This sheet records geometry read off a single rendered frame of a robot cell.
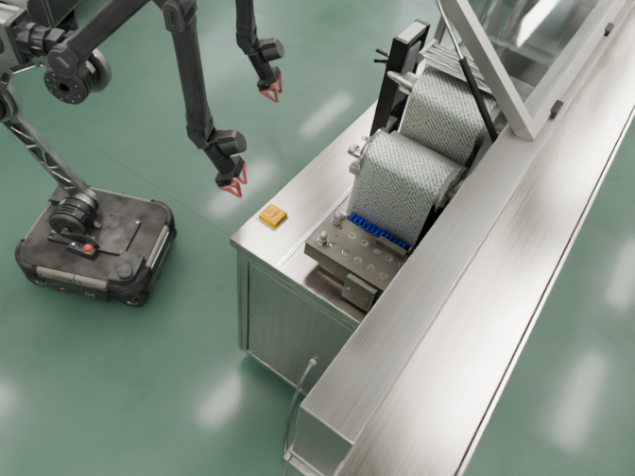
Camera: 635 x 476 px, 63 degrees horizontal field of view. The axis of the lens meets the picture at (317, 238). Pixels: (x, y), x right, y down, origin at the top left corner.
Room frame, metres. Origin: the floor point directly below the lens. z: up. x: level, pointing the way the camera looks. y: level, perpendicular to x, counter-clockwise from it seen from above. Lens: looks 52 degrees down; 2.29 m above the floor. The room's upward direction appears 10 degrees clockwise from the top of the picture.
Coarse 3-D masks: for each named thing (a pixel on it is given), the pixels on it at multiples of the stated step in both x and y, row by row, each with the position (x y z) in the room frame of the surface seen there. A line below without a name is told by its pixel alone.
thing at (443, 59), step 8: (432, 40) 1.47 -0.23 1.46; (424, 48) 1.42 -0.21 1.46; (432, 48) 1.43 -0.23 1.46; (440, 48) 1.45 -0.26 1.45; (448, 48) 1.45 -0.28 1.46; (424, 56) 1.39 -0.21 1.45; (432, 56) 1.39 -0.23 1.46; (440, 56) 1.41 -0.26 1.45; (448, 56) 1.40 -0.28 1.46; (456, 56) 1.42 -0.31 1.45; (464, 56) 1.42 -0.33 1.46; (432, 64) 1.38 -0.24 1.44; (440, 64) 1.37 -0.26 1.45; (448, 64) 1.36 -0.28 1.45; (456, 64) 1.38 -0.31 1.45; (472, 64) 1.40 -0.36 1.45; (448, 72) 1.35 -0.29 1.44; (456, 72) 1.34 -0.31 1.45; (472, 72) 1.36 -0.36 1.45; (464, 80) 1.33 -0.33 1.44; (480, 80) 1.31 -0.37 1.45; (480, 88) 1.30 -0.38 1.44; (488, 88) 1.31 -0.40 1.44
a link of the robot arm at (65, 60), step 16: (112, 0) 1.10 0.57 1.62; (128, 0) 1.10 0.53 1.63; (144, 0) 1.09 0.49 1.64; (160, 0) 1.08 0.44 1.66; (176, 0) 1.08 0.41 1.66; (192, 0) 1.13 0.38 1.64; (96, 16) 1.10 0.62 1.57; (112, 16) 1.10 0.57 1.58; (128, 16) 1.10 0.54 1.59; (80, 32) 1.11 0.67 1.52; (96, 32) 1.10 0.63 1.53; (112, 32) 1.12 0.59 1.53; (64, 48) 1.10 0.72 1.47; (80, 48) 1.10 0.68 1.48; (48, 64) 1.09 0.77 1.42; (64, 64) 1.08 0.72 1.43; (80, 64) 1.11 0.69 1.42
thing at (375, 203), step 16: (368, 192) 1.10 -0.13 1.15; (384, 192) 1.08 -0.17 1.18; (352, 208) 1.12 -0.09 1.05; (368, 208) 1.09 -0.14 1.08; (384, 208) 1.07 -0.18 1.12; (400, 208) 1.05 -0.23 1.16; (416, 208) 1.03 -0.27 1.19; (384, 224) 1.06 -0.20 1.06; (400, 224) 1.04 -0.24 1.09; (416, 224) 1.02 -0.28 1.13; (400, 240) 1.03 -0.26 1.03; (416, 240) 1.01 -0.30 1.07
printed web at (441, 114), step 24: (432, 72) 1.38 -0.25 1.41; (432, 96) 1.31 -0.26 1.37; (456, 96) 1.30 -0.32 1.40; (408, 120) 1.32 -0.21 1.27; (432, 120) 1.29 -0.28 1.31; (456, 120) 1.26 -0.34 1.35; (480, 120) 1.24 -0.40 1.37; (384, 144) 1.14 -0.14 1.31; (408, 144) 1.16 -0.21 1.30; (432, 144) 1.28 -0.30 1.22; (456, 144) 1.25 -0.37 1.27; (384, 168) 1.09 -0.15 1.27; (408, 168) 1.08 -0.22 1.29; (432, 168) 1.08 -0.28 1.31; (408, 192) 1.05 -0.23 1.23; (432, 192) 1.02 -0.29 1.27
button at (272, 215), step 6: (270, 204) 1.17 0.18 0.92; (264, 210) 1.14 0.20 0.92; (270, 210) 1.15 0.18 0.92; (276, 210) 1.15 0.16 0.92; (282, 210) 1.16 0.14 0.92; (264, 216) 1.12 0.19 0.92; (270, 216) 1.12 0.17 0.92; (276, 216) 1.12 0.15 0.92; (282, 216) 1.13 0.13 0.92; (270, 222) 1.10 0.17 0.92; (276, 222) 1.10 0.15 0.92
